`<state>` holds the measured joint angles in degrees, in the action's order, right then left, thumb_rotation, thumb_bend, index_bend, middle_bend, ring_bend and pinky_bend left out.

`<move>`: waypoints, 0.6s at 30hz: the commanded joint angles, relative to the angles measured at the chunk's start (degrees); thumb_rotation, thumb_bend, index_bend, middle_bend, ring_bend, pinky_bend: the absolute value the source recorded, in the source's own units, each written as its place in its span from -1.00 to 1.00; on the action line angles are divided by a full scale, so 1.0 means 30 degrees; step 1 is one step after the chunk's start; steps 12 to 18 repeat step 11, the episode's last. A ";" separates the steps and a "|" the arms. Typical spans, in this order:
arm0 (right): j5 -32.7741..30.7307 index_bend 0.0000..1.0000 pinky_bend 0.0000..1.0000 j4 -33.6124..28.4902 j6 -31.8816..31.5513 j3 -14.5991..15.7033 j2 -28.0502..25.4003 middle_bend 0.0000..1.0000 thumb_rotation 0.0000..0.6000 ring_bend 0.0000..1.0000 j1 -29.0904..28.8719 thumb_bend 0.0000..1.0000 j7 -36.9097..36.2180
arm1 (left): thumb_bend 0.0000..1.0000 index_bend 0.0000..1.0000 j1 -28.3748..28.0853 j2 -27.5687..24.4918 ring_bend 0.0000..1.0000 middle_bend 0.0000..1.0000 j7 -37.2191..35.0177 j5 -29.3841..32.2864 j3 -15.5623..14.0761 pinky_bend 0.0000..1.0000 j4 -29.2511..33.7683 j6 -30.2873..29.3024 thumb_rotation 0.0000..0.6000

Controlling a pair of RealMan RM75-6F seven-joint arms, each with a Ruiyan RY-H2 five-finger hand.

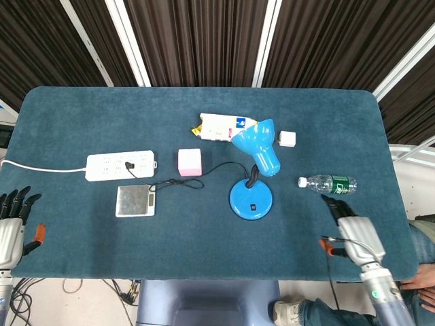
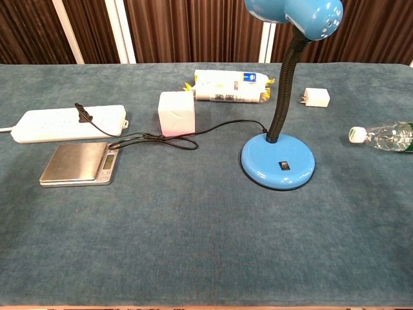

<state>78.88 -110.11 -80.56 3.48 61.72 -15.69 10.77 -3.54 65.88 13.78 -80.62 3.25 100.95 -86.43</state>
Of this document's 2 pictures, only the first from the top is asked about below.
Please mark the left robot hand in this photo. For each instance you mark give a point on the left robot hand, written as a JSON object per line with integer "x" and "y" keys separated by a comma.
{"x": 10, "y": 237}

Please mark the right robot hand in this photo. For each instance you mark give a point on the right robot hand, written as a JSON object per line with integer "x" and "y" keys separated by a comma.
{"x": 360, "y": 237}

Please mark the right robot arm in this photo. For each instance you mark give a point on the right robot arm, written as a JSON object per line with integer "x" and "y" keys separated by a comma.
{"x": 384, "y": 295}

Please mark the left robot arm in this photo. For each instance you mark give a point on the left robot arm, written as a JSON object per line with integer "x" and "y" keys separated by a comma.
{"x": 4, "y": 295}

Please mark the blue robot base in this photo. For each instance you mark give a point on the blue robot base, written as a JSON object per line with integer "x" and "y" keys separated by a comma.
{"x": 204, "y": 302}

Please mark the blue gooseneck desk lamp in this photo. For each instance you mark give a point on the blue gooseneck desk lamp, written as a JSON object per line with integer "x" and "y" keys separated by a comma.
{"x": 251, "y": 203}

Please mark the clear plastic water bottle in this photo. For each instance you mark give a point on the clear plastic water bottle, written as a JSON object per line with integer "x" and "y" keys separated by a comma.
{"x": 326, "y": 183}

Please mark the bystander's bare hand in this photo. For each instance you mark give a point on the bystander's bare hand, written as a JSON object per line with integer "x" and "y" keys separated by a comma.
{"x": 419, "y": 278}

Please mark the person's blue jeans legs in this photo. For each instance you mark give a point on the person's blue jeans legs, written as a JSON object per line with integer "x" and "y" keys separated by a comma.
{"x": 333, "y": 314}

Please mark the dark equipment box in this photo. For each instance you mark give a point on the dark equipment box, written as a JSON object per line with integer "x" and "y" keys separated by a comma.
{"x": 5, "y": 136}

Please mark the white sneaker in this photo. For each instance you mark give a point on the white sneaker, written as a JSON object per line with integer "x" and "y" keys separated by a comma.
{"x": 285, "y": 310}

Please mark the white plug adapter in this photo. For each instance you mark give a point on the white plug adapter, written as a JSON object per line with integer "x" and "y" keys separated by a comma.
{"x": 288, "y": 139}

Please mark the white power strip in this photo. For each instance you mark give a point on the white power strip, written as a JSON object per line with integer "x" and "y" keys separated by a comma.
{"x": 112, "y": 169}

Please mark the silver digital kitchen scale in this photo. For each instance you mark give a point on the silver digital kitchen scale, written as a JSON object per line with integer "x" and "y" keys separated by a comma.
{"x": 130, "y": 200}

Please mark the blue table cloth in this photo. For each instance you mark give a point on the blue table cloth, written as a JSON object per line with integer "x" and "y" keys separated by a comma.
{"x": 170, "y": 244}

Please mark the white snack package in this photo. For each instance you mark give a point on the white snack package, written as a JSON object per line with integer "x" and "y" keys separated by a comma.
{"x": 217, "y": 127}

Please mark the white and pink cube box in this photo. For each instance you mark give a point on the white and pink cube box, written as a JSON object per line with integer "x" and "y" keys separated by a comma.
{"x": 190, "y": 161}

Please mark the dark brown pleated curtain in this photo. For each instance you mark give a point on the dark brown pleated curtain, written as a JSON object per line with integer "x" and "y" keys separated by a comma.
{"x": 204, "y": 40}

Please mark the angled white frame post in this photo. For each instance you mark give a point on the angled white frame post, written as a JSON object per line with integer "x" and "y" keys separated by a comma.
{"x": 404, "y": 61}

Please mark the thin white frame post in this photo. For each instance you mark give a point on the thin white frame post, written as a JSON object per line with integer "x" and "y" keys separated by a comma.
{"x": 86, "y": 44}

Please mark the wide white frame post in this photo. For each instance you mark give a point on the wide white frame post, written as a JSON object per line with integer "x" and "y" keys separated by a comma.
{"x": 266, "y": 44}
{"x": 129, "y": 44}

